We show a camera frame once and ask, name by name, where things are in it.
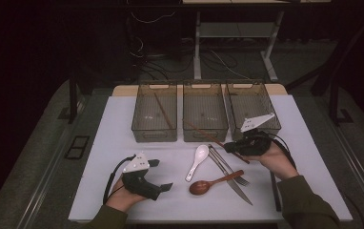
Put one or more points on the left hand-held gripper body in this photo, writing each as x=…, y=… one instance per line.
x=138, y=184

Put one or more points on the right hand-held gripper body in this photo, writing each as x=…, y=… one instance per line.
x=254, y=144

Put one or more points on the white ceramic spoon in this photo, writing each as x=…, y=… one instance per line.
x=201, y=152

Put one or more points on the metal fork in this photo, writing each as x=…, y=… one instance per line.
x=242, y=180

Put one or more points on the brown wooden spoon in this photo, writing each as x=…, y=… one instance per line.
x=199, y=187

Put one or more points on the clear brown plastic bin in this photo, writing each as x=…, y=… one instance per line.
x=250, y=101
x=148, y=111
x=205, y=108

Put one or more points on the metal knife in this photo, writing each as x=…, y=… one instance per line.
x=242, y=195

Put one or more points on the person's left hand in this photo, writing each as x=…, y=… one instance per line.
x=121, y=198

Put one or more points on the person's right hand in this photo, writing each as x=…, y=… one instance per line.
x=278, y=162

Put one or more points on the white table cover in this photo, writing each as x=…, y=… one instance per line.
x=123, y=127

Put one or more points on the black metal stand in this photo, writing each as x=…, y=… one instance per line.
x=334, y=105
x=72, y=101

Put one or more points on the grey metal rail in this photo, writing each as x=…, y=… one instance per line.
x=48, y=170
x=361, y=173

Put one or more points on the white metal desk frame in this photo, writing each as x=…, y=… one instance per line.
x=197, y=47

